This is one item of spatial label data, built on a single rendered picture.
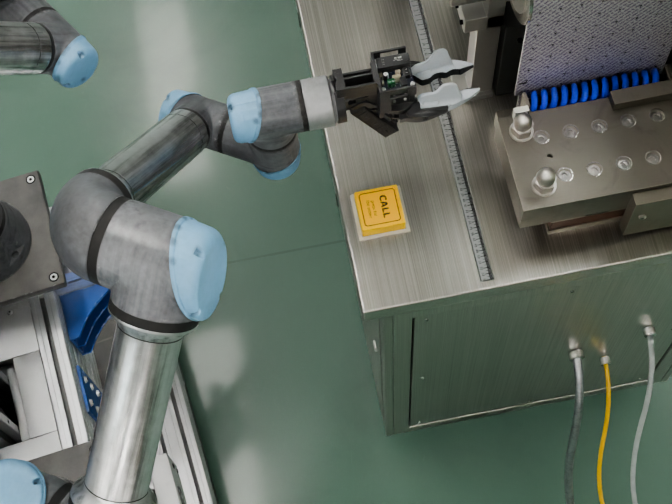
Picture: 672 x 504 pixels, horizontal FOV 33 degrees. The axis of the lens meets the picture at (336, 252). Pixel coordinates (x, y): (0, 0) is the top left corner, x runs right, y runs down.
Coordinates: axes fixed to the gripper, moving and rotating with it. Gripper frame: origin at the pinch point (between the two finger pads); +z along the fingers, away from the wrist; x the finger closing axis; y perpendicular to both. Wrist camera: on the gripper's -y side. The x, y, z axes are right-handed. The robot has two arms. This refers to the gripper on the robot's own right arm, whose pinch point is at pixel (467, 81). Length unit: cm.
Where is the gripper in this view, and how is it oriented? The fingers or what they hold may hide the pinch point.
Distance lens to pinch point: 172.8
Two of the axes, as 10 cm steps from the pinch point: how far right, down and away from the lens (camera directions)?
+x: -1.9, -8.9, 4.1
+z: 9.8, -1.9, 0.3
